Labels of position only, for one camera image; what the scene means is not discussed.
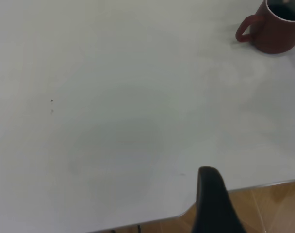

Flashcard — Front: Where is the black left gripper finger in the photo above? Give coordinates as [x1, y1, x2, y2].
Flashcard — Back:
[191, 166, 248, 233]

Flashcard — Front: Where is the red ceramic mug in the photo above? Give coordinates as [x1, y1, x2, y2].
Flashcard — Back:
[235, 0, 295, 54]

